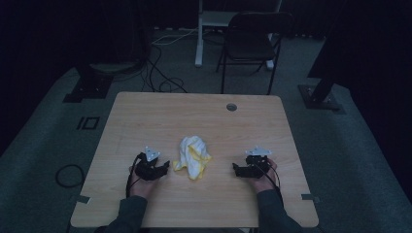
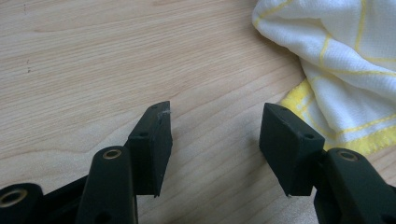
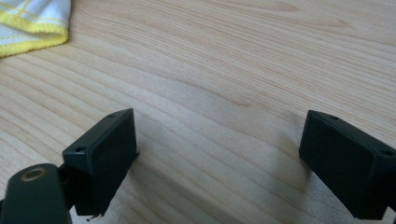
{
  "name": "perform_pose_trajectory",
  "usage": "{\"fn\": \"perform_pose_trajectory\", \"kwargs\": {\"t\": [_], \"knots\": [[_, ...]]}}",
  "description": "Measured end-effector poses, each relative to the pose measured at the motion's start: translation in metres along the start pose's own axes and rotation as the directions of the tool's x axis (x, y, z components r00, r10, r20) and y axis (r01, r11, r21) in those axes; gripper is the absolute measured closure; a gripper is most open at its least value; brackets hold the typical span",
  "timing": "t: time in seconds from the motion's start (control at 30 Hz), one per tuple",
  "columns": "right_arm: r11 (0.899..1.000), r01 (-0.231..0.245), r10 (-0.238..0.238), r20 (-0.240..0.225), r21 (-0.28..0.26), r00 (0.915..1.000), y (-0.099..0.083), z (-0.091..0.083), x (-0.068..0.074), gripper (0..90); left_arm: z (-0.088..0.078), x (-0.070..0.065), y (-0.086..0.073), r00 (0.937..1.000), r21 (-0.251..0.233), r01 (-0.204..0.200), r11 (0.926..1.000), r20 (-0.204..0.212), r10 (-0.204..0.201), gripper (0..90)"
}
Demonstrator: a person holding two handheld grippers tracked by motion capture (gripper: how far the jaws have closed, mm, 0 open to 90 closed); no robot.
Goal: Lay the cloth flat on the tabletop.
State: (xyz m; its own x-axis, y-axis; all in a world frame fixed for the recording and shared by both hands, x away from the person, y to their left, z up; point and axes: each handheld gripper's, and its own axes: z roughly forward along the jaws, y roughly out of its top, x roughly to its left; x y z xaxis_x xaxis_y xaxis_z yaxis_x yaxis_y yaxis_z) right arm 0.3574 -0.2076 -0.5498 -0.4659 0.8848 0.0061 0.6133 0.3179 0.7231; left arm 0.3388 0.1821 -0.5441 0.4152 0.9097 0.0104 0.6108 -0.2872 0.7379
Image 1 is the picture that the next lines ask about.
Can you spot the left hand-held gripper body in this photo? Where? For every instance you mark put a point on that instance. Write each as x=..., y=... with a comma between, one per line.
x=147, y=170

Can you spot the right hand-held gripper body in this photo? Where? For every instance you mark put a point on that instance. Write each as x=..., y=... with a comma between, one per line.
x=256, y=166

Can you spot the white cloth with yellow edge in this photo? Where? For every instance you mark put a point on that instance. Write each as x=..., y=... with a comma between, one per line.
x=193, y=158

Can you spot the person's right hand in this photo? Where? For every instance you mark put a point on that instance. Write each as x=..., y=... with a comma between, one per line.
x=264, y=181

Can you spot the person's left hand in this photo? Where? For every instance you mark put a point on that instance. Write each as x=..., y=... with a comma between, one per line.
x=142, y=186

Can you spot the grey tape strip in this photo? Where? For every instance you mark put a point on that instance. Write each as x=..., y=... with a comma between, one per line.
x=309, y=197
x=83, y=199

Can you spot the grey round floor base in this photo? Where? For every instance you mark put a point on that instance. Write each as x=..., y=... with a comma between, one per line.
x=113, y=67

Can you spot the black folding chair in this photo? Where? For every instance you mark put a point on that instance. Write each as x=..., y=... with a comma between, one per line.
x=247, y=45

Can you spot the black stand with base plate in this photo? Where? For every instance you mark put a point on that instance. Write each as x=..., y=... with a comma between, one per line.
x=90, y=87
x=320, y=95

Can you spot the white desk frame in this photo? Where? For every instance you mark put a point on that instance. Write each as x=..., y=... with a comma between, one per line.
x=200, y=39

